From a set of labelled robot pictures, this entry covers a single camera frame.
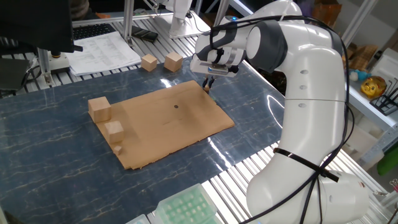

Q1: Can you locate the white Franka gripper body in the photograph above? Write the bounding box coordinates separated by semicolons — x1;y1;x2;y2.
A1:
189;54;240;78

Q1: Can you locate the large wooden cube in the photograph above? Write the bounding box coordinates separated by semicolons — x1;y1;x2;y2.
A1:
141;54;159;73
164;51;184;73
88;96;112;124

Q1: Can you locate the black phone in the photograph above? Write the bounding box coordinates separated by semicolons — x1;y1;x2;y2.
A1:
130;25;159;43

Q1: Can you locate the brown cardboard sheet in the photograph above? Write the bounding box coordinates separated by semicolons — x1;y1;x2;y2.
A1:
88;80;236;170

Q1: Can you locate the printed paper stack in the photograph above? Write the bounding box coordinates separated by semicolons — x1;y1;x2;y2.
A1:
65;30;142;77

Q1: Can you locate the medium wooden cube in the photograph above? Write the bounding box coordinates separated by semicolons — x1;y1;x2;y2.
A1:
104;120;125;144

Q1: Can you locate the black keyboard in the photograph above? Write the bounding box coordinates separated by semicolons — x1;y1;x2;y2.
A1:
72;23;116;40

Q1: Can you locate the green pipette tip box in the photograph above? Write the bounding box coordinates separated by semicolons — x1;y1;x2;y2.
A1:
155;183;218;224

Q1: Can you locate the brown cardboard box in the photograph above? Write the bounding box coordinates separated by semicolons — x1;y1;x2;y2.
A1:
312;0;343;29

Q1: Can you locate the blue toy figure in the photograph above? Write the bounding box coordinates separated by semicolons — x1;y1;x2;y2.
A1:
348;68;373;82

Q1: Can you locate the golden piggy bank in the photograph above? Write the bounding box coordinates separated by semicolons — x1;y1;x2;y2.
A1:
360;76;387;100

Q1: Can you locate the dark blue marble mat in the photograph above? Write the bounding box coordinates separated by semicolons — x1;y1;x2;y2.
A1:
0;57;285;224

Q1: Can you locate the black monitor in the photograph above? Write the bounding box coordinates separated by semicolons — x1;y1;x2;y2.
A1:
0;0;84;54

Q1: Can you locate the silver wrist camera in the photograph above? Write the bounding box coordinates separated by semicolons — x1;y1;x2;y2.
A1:
206;63;233;76

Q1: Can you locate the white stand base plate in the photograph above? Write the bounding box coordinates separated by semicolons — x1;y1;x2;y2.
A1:
154;0;212;40

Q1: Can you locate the upright aluminium post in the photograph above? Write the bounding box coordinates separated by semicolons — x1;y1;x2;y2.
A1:
123;0;135;40

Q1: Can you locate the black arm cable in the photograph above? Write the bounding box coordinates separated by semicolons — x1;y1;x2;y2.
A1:
208;15;356;224

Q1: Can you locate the black wire rack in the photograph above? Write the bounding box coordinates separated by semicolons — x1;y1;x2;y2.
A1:
369;77;398;116

